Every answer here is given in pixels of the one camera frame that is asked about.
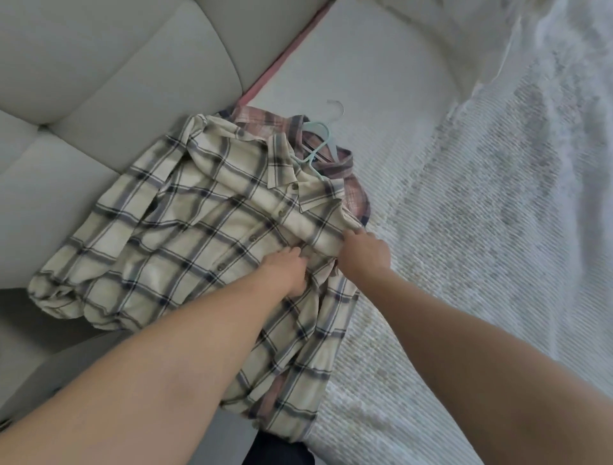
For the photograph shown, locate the person's left hand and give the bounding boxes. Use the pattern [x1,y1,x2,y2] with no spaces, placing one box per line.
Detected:
[257,246,308,297]

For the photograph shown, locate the person's right hand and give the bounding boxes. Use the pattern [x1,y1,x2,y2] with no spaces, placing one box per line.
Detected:
[337,229,392,283]

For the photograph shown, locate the cream plaid button shirt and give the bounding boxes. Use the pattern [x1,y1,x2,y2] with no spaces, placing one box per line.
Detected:
[27,114,367,443]

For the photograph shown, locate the person's right forearm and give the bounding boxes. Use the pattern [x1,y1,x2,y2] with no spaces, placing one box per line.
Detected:
[352,268,613,465]

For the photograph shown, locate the person's left forearm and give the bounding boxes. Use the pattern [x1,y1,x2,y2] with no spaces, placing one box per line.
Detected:
[0,268,294,465]

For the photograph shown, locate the pink plaid shirt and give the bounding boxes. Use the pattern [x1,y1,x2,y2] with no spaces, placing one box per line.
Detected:
[214,104,372,413]

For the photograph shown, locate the light blue plastic hanger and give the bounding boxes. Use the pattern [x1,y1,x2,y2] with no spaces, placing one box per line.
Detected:
[290,100,346,180]

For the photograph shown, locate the white textured bedspread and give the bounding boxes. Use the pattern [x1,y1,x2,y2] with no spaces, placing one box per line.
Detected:
[239,0,613,465]

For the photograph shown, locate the pink bed sheet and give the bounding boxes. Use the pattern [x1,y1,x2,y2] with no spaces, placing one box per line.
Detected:
[238,0,336,107]

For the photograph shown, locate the dark trousers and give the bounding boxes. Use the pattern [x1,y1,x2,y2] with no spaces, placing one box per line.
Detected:
[242,429,317,465]

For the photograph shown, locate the white pillow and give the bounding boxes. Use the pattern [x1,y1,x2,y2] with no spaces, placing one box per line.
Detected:
[374,0,613,99]

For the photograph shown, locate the grey padded headboard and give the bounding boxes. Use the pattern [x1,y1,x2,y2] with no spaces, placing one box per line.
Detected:
[0,0,331,427]

